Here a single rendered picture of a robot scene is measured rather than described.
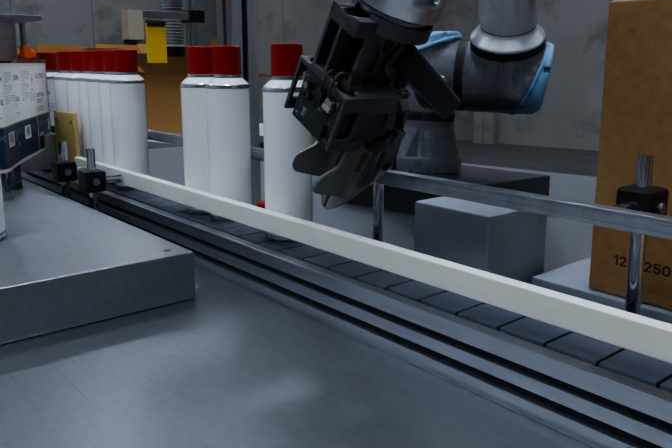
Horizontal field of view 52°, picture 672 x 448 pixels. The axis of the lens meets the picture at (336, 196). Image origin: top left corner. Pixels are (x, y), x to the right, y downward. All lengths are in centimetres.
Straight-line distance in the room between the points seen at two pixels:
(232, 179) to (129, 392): 35
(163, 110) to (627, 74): 235
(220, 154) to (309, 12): 788
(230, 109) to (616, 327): 51
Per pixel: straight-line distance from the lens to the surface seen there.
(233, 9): 106
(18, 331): 66
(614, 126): 68
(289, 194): 72
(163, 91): 285
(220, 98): 81
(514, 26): 110
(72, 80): 126
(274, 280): 69
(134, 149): 106
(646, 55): 66
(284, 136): 71
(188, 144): 87
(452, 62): 114
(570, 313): 47
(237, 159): 82
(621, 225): 53
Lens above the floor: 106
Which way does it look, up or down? 11 degrees down
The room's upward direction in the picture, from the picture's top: straight up
